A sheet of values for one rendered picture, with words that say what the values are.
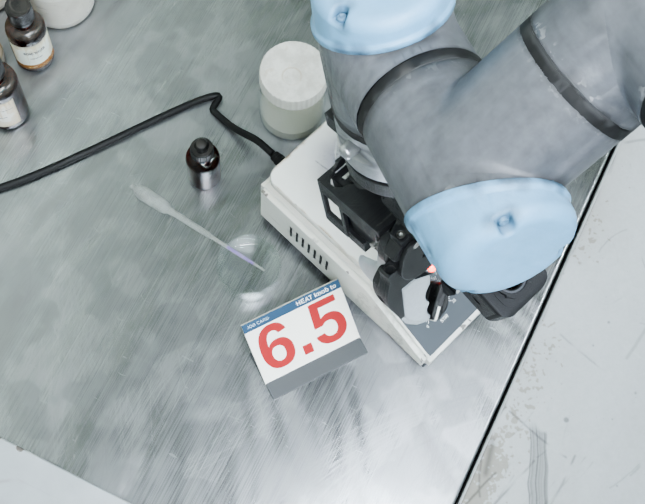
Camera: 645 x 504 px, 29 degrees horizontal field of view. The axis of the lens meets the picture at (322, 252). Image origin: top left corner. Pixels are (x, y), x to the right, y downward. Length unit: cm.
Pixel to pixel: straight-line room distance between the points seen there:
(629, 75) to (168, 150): 62
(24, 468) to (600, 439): 48
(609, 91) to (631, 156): 59
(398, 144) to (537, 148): 7
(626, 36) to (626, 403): 57
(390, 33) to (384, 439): 49
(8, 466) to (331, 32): 53
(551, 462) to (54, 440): 41
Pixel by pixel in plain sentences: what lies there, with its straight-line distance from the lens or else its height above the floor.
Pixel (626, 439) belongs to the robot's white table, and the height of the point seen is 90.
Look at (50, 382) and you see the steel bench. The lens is 107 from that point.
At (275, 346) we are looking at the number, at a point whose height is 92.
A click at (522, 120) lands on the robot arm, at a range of 60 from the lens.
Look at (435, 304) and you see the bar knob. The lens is 102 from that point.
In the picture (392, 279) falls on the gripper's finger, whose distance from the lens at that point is 84.
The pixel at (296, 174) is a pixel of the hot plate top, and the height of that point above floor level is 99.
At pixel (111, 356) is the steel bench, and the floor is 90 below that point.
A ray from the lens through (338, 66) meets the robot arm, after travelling 67.
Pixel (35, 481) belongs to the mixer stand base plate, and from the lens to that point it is 105.
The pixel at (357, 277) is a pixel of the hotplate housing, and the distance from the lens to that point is 102.
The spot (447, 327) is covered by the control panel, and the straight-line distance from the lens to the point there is 105.
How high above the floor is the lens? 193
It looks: 70 degrees down
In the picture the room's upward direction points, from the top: 8 degrees clockwise
